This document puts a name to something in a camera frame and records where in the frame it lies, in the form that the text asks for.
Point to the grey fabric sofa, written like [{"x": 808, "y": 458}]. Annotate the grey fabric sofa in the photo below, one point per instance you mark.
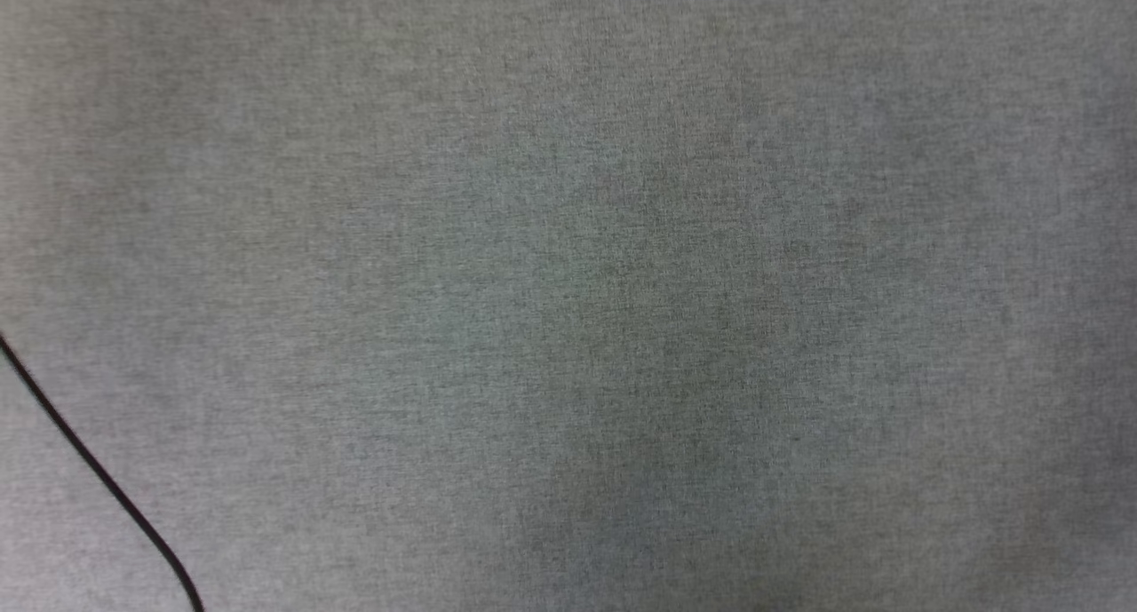
[{"x": 622, "y": 283}]

